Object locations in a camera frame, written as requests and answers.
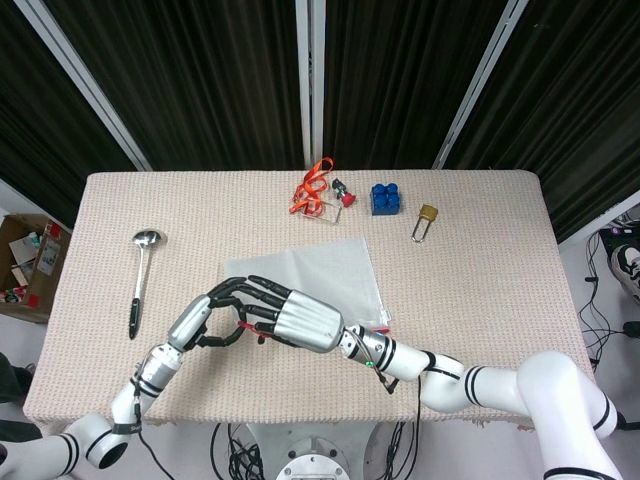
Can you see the beige waffle tablecloth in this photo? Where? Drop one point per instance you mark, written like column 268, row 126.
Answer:
column 475, row 300

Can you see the white frame post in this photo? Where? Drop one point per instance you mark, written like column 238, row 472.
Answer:
column 480, row 85
column 85, row 85
column 310, row 85

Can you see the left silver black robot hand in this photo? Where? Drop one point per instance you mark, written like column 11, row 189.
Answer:
column 190, row 320

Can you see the black curtain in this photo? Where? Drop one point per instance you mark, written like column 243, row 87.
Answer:
column 210, row 85

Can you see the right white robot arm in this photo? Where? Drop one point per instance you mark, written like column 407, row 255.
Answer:
column 500, row 385

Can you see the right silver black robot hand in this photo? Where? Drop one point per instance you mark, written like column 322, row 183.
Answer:
column 310, row 322

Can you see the cardboard box with clutter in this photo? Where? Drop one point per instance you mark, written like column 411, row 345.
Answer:
column 30, row 260

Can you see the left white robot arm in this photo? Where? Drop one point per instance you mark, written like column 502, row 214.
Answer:
column 125, row 405

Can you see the clear zipper pouch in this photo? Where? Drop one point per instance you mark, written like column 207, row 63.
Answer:
column 325, row 270

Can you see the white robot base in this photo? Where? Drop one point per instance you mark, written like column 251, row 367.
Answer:
column 312, row 455

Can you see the small red black clip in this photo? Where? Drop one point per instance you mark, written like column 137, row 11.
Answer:
column 347, row 199

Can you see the black and white sneaker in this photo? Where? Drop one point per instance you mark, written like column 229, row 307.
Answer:
column 627, row 265

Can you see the brass padlock with long shackle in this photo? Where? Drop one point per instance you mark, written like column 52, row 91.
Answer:
column 427, row 212

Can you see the blue toy building block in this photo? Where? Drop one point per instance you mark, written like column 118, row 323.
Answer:
column 386, row 200

